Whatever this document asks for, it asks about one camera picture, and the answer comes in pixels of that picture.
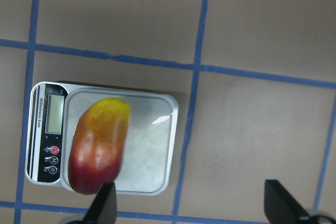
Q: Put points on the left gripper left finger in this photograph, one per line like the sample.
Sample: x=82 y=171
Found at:
x=104 y=206

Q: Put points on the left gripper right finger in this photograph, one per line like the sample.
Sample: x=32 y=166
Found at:
x=280 y=207

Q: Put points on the yellow mango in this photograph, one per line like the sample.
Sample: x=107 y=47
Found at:
x=98 y=144

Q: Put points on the silver digital kitchen scale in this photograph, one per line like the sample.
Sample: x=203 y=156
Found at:
x=54 y=111

